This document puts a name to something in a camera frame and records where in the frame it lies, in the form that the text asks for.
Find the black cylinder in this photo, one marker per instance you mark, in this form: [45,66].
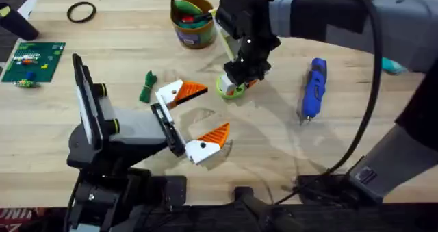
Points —
[17,25]

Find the black rail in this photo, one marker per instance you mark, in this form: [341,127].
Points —
[342,220]

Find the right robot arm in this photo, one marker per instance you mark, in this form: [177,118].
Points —
[410,16]

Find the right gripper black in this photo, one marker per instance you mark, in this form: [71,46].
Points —
[255,50]

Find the small multicoloured toy block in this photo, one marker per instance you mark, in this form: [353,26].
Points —
[25,83]

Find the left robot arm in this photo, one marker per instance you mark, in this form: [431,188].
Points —
[102,177]

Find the green board with blocks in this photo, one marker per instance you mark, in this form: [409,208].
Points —
[37,67]

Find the blue electric screwdriver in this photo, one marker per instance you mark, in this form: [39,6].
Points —
[315,88]

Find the teal object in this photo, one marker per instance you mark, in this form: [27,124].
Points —
[391,67]

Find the red and white printed sheet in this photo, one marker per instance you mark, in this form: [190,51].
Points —
[17,218]

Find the white paper sheet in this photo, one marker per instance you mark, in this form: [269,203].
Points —
[32,2]

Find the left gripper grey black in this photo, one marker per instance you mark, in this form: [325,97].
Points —
[137,126]

